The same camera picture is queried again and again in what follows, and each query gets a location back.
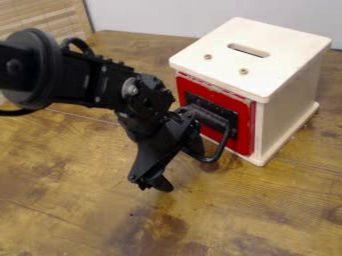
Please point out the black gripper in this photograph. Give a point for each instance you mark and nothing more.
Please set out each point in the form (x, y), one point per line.
(157, 129)

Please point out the black metal drawer handle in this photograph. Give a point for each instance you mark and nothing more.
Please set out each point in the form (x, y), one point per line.
(218, 126)

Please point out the white wooden box cabinet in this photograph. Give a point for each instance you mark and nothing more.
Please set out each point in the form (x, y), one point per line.
(257, 69)

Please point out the red drawer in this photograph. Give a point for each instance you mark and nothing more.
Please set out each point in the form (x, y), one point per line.
(226, 104)

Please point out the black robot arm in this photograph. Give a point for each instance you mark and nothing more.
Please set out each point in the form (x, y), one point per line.
(46, 72)

